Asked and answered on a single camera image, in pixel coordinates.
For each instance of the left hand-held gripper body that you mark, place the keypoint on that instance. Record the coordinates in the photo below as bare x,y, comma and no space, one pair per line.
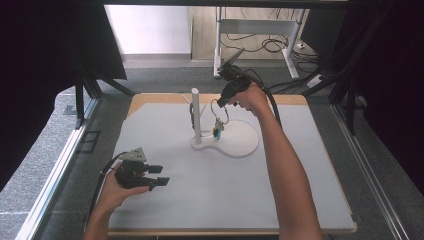
130,175

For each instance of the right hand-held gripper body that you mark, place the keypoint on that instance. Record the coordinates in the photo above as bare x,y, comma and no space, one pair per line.
237,83

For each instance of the blue key tag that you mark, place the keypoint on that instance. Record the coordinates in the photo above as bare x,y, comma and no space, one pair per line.
218,134

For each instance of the white key holder stand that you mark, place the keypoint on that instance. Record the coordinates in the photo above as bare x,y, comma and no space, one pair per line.
240,143

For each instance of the person's right hand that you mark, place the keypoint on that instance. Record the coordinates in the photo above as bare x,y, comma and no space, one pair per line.
253,98

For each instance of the person's left hand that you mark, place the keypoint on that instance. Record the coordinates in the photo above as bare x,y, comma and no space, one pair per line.
111,196

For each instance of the white table mat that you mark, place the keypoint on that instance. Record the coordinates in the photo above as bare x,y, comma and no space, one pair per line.
200,200

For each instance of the white power strip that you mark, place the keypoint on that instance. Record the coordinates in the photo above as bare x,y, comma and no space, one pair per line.
315,81

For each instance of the black metal stand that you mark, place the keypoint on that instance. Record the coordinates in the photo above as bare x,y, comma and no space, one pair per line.
80,100
350,110

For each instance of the black curtain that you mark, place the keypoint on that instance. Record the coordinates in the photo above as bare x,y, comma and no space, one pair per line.
36,66
396,83

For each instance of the black floor bracket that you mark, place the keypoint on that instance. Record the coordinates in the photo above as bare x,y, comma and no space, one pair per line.
89,141

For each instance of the white desk frame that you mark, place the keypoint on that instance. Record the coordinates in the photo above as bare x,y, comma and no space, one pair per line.
256,26

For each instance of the aluminium frame rail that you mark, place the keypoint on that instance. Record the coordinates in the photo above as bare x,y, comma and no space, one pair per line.
56,176
366,166

